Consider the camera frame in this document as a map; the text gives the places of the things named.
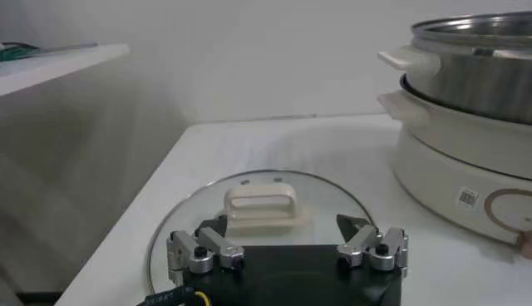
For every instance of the cream electric cooker base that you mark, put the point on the cream electric cooker base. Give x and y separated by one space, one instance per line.
449 174

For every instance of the stainless steel steamer basket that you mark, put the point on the stainless steel steamer basket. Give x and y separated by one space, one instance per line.
478 87

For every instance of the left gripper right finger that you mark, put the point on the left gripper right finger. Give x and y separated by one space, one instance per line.
361 243

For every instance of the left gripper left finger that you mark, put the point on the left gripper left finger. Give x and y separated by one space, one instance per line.
218 245

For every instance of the white side table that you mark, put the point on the white side table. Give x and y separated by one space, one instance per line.
50 68

